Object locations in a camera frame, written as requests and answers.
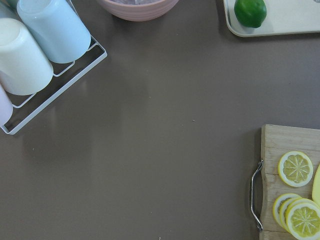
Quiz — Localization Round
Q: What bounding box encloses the green lime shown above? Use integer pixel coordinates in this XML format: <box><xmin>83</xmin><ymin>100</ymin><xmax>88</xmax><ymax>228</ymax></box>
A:
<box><xmin>233</xmin><ymin>0</ymin><xmax>267</xmax><ymax>28</ymax></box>

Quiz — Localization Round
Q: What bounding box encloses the cream serving tray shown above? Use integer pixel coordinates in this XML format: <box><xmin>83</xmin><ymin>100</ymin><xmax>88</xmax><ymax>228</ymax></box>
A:
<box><xmin>223</xmin><ymin>0</ymin><xmax>320</xmax><ymax>37</ymax></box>

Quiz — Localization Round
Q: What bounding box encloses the pink ribbed bowl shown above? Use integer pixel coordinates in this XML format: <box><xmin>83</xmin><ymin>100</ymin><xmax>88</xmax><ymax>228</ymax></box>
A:
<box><xmin>97</xmin><ymin>0</ymin><xmax>179</xmax><ymax>22</ymax></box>

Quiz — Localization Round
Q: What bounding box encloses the yellow plastic knife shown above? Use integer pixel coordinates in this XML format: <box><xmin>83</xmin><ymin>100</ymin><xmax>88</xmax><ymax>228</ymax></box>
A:
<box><xmin>312</xmin><ymin>166</ymin><xmax>320</xmax><ymax>206</ymax></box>

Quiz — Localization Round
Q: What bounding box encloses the light blue plastic cup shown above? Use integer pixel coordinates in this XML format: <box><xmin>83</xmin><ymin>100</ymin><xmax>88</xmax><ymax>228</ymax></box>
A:
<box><xmin>16</xmin><ymin>0</ymin><xmax>91</xmax><ymax>64</ymax></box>

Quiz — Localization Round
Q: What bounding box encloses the metal cutting board handle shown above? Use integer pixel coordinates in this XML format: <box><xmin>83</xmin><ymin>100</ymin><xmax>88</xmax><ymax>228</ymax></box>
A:
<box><xmin>249</xmin><ymin>159</ymin><xmax>265</xmax><ymax>232</ymax></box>

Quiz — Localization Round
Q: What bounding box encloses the cream white plastic cup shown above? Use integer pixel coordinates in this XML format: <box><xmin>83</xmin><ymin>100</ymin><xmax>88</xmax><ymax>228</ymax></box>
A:
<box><xmin>0</xmin><ymin>18</ymin><xmax>54</xmax><ymax>96</ymax></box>

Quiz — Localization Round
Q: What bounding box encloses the white wire cup rack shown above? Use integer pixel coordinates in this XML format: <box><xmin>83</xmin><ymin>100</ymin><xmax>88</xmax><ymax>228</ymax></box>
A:
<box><xmin>0</xmin><ymin>0</ymin><xmax>107</xmax><ymax>135</ymax></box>

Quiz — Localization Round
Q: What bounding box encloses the single lemon slice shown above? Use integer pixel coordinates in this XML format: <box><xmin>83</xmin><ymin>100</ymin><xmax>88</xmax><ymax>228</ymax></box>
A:
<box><xmin>277</xmin><ymin>150</ymin><xmax>314</xmax><ymax>188</ymax></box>

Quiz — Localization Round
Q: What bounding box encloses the back stacked lemon slice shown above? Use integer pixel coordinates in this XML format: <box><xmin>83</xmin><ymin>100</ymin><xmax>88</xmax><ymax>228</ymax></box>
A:
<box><xmin>272</xmin><ymin>193</ymin><xmax>301</xmax><ymax>228</ymax></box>

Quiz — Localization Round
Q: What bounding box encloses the wooden cutting board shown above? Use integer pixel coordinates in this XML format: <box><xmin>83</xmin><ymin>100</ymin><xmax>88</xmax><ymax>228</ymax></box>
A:
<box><xmin>259</xmin><ymin>124</ymin><xmax>320</xmax><ymax>240</ymax></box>

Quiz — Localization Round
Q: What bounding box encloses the pink plastic cup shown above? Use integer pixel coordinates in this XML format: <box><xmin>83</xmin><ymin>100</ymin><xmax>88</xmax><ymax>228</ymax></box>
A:
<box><xmin>0</xmin><ymin>86</ymin><xmax>13</xmax><ymax>126</ymax></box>

